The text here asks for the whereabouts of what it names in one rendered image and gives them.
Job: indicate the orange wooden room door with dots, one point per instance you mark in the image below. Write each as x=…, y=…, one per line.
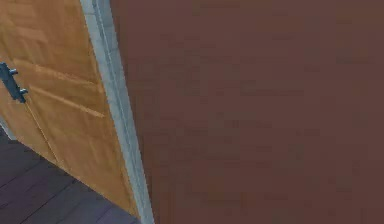
x=66, y=100

